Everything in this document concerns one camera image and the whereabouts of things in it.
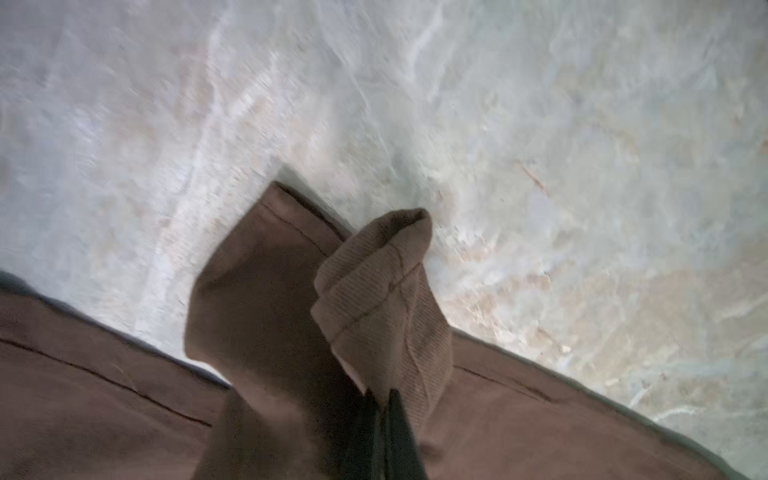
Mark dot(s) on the brown trousers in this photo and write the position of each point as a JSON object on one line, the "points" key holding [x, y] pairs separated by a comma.
{"points": [[298, 318]]}

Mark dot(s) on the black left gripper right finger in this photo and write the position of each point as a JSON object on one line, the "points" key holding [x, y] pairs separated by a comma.
{"points": [[402, 459]]}

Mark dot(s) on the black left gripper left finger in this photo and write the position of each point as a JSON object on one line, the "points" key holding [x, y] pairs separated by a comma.
{"points": [[363, 457]]}

